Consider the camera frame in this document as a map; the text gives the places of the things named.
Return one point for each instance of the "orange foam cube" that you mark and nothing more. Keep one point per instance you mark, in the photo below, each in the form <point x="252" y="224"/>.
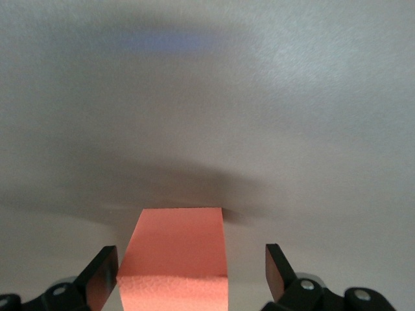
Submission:
<point x="175" y="252"/>

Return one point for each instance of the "brown table cover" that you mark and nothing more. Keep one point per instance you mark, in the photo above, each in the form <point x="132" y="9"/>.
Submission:
<point x="291" y="129"/>

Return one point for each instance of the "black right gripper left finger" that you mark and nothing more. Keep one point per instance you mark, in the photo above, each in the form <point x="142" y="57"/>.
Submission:
<point x="94" y="278"/>

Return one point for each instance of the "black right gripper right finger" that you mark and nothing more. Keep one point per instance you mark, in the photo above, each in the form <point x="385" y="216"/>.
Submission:
<point x="282" y="282"/>

